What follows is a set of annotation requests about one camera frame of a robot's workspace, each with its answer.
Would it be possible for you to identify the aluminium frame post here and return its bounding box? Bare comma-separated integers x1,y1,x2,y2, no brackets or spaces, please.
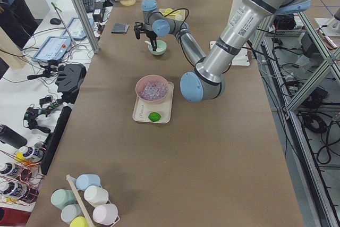
71,0,99,54

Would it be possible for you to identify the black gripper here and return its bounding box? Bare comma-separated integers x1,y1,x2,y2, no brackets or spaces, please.
133,22,158,51

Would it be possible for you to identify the white ceramic spoon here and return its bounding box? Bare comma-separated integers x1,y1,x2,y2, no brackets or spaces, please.
145,41,162,52

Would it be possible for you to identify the pink bowl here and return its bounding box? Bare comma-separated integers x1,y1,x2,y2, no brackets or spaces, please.
135,74,169,104

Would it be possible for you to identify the lower lemon slice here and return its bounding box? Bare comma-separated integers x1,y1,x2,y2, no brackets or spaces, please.
165,8,173,13

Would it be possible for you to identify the pile of clear ice cubes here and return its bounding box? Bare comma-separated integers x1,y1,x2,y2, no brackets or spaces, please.
140,81,168,101

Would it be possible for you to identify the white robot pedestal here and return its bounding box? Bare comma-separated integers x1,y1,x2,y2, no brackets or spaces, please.
209,0,252,66

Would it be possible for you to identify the blue teach pendant near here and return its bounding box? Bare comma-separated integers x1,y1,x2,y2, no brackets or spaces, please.
32,36,71,63

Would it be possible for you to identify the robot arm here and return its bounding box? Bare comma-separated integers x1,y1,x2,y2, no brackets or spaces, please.
134,0,311,102

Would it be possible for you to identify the grey folded cloth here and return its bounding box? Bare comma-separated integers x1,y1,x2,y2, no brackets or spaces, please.
111,23,130,34

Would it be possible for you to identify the cream rabbit tray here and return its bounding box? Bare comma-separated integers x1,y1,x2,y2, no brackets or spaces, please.
132,82,174,124

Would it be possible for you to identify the blue teach pendant far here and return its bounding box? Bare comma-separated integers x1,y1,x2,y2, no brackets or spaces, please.
67,17,86,41

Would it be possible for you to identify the bamboo cutting board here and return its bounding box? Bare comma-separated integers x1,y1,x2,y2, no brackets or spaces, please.
159,8,186,21

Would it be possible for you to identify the pastel cup rack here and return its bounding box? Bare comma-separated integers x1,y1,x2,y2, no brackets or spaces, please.
50,174,120,226

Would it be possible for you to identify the blue teach pendant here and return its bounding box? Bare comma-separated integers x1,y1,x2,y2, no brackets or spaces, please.
32,36,71,63
67,17,86,41

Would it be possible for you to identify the mint green bowl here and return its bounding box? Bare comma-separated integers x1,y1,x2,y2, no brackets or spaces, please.
148,39,167,56

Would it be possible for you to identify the green lime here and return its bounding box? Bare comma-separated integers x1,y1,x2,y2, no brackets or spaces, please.
148,112,162,122

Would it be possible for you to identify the white steamed bun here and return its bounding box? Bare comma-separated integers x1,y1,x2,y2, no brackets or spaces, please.
175,14,183,21

